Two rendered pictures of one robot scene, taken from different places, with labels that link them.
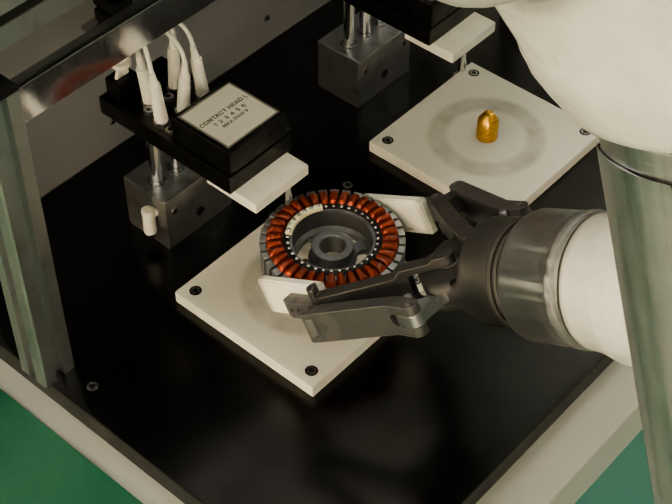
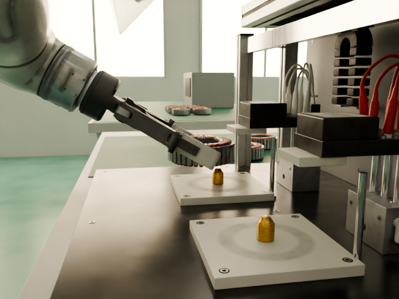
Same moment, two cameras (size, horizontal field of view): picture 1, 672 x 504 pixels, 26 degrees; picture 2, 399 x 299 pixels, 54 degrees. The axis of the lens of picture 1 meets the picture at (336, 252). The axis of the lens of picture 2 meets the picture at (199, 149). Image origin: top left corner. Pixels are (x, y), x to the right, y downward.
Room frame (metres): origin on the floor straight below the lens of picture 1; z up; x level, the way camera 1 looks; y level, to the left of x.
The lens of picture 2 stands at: (1.18, -0.50, 0.96)
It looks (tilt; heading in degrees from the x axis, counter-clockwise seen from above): 10 degrees down; 129
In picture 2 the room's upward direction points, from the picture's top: straight up
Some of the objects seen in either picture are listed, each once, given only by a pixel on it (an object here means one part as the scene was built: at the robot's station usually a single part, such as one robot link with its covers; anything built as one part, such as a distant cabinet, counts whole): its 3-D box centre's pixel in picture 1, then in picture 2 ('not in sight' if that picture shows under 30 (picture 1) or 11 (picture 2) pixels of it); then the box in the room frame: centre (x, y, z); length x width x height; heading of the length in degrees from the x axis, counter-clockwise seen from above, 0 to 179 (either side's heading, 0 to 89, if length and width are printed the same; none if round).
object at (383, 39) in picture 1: (364, 55); (383, 218); (1.07, -0.03, 0.80); 0.08 x 0.05 x 0.06; 139
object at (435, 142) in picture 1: (486, 140); (265, 244); (0.98, -0.14, 0.78); 0.15 x 0.15 x 0.01; 49
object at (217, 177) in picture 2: not in sight; (217, 175); (0.80, 0.02, 0.80); 0.02 x 0.02 x 0.03
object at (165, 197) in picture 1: (178, 189); (297, 171); (0.89, 0.13, 0.80); 0.08 x 0.05 x 0.06; 139
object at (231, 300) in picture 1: (305, 290); (217, 186); (0.80, 0.02, 0.78); 0.15 x 0.15 x 0.01; 49
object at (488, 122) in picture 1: (487, 124); (265, 228); (0.98, -0.14, 0.80); 0.02 x 0.02 x 0.03
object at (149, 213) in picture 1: (149, 222); not in sight; (0.85, 0.15, 0.80); 0.01 x 0.01 x 0.03; 49
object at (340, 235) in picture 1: (332, 252); (200, 150); (0.78, 0.00, 0.84); 0.11 x 0.11 x 0.04
